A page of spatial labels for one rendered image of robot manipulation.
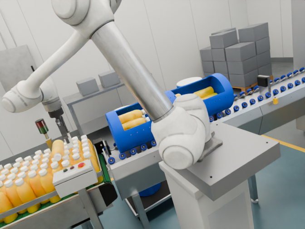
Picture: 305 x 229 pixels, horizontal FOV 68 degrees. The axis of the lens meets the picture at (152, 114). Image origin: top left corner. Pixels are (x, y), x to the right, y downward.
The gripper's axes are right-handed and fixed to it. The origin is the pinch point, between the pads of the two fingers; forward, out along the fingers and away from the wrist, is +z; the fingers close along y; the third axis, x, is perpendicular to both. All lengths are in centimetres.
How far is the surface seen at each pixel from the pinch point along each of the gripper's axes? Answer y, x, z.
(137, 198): 3, -26, 59
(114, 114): 8.3, -30.1, -3.3
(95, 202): -10.4, -0.8, 38.3
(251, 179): 3, -122, 92
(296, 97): -1, -171, 33
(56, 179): -19.7, 10.2, 9.5
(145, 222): 3, -26, 82
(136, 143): 0.7, -36.9, 18.3
